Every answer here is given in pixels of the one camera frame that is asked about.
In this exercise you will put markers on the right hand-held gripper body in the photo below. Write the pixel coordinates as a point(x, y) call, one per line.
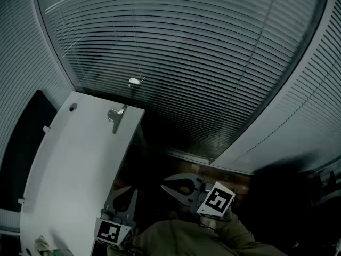
point(217, 199)

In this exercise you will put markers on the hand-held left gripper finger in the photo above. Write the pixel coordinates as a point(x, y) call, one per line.
point(133, 203)
point(109, 197)

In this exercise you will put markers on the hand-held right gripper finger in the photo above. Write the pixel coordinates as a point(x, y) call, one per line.
point(183, 197)
point(183, 176)

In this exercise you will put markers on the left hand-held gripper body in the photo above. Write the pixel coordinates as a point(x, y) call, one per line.
point(112, 232)

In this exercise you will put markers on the person's right forearm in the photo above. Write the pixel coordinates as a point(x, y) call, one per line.
point(237, 231)

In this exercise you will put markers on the person's olive jacket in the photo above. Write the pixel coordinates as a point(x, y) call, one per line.
point(181, 239)

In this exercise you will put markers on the green plastic object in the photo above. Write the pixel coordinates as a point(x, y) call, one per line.
point(57, 252)

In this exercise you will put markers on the crumpled white paper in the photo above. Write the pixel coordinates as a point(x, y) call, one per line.
point(42, 243)

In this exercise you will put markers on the white low ledge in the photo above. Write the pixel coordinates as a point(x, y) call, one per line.
point(9, 221)

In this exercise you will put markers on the dark office chair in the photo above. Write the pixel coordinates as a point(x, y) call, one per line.
point(326, 188)

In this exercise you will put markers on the wide grey window blind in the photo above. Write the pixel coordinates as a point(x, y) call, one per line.
point(186, 49)

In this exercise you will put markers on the white partition bracket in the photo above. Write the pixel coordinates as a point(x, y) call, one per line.
point(21, 201)
point(46, 129)

